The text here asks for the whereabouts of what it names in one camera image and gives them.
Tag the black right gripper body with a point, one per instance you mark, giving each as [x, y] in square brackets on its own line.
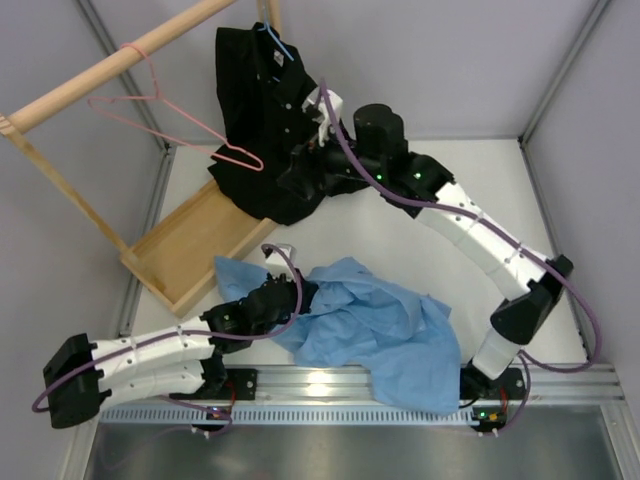
[332, 162]

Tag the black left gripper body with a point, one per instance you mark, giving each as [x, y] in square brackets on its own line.
[290, 307]

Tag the light blue shirt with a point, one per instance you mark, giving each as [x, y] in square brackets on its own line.
[404, 339]

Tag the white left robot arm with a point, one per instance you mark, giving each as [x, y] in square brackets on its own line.
[85, 377]

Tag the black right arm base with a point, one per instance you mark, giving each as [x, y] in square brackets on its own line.
[511, 385]

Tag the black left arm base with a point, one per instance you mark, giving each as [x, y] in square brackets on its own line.
[241, 385]

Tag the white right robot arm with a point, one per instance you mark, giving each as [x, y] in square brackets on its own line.
[428, 192]

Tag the black button shirt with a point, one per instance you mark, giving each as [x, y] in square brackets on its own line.
[264, 118]

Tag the wooden clothes rack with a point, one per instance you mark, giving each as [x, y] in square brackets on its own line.
[73, 188]

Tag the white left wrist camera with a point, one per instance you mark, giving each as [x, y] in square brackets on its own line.
[279, 258]

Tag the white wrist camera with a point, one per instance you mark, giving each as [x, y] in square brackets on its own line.
[315, 107]
[279, 258]

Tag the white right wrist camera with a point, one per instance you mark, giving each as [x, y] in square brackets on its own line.
[315, 107]

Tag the aluminium mounting rail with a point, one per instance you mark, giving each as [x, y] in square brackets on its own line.
[350, 385]

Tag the blue wire hanger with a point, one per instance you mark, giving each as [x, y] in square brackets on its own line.
[274, 54]

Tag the slotted grey cable duct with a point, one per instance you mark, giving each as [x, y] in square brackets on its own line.
[347, 415]

